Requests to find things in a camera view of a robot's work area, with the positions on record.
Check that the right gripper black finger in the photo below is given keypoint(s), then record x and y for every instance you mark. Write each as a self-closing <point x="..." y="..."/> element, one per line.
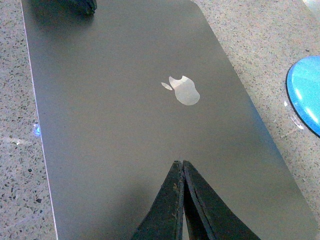
<point x="164" y="221"/>
<point x="207" y="215"/>

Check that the grey laptop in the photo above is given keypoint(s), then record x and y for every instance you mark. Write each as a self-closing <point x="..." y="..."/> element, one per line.
<point x="122" y="95"/>

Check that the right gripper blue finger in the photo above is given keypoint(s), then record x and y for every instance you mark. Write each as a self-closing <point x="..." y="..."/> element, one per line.
<point x="83" y="7"/>

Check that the blue desk lamp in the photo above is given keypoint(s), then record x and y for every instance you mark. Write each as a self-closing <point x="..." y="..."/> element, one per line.
<point x="303" y="89"/>

